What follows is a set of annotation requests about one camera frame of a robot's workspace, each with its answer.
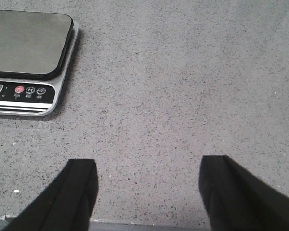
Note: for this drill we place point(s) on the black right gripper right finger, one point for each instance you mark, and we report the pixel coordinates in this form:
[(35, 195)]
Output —
[(236, 200)]

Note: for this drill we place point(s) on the black silver kitchen scale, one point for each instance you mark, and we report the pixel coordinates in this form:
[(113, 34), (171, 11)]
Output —
[(35, 52)]

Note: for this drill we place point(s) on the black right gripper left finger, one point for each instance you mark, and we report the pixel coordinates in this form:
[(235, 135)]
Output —
[(66, 204)]

